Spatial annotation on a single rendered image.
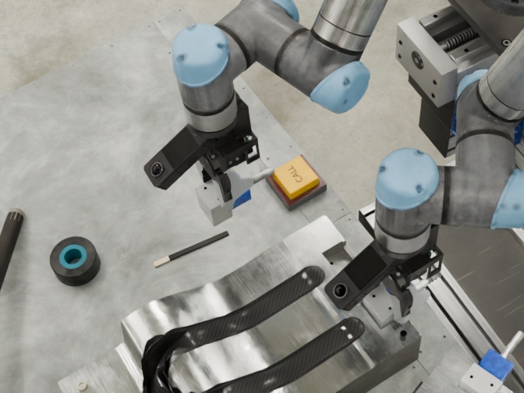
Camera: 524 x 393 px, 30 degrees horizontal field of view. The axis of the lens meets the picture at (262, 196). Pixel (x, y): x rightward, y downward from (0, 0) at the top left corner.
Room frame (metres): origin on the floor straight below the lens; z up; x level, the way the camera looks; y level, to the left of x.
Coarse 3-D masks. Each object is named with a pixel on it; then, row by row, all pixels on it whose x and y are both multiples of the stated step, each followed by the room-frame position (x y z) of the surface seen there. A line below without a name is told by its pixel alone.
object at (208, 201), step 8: (272, 168) 0.90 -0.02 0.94; (256, 176) 0.88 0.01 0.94; (264, 176) 0.88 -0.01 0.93; (208, 184) 0.87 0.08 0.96; (200, 192) 0.86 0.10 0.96; (208, 192) 0.85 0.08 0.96; (216, 192) 0.85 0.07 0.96; (248, 192) 0.85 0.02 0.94; (200, 200) 0.85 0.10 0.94; (208, 200) 0.84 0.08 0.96; (216, 200) 0.84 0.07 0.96; (240, 200) 0.85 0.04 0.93; (208, 208) 0.83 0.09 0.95; (216, 208) 0.82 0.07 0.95; (208, 216) 0.83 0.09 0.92; (216, 216) 0.82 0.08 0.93; (224, 216) 0.83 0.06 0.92; (216, 224) 0.82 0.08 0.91
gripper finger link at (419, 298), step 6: (408, 288) 0.62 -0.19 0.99; (414, 288) 0.63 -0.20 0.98; (390, 294) 0.62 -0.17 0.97; (414, 294) 0.62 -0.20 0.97; (420, 294) 0.62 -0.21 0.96; (426, 294) 0.63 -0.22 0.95; (396, 300) 0.61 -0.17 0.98; (414, 300) 0.62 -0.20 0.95; (420, 300) 0.62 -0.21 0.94; (426, 300) 0.62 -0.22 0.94; (396, 306) 0.61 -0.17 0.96; (414, 306) 0.62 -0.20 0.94; (396, 312) 0.61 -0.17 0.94; (396, 318) 0.61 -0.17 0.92; (402, 318) 0.60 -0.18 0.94; (408, 318) 0.60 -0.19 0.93
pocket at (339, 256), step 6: (336, 246) 0.77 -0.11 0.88; (342, 246) 0.77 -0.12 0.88; (324, 252) 0.76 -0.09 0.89; (330, 252) 0.76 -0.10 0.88; (336, 252) 0.76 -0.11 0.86; (342, 252) 0.76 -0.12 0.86; (348, 252) 0.76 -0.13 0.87; (330, 258) 0.76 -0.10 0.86; (336, 258) 0.75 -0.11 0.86; (342, 258) 0.75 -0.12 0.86; (348, 258) 0.75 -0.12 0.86; (336, 264) 0.74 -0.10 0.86; (342, 264) 0.74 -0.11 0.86; (336, 270) 0.73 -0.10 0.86
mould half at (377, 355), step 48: (288, 240) 0.78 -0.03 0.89; (336, 240) 0.77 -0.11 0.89; (240, 288) 0.71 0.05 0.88; (144, 336) 0.63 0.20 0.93; (240, 336) 0.63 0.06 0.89; (288, 336) 0.62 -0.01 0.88; (384, 336) 0.60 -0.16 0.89; (96, 384) 0.59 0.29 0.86; (192, 384) 0.54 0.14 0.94; (288, 384) 0.54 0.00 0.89; (336, 384) 0.53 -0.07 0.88
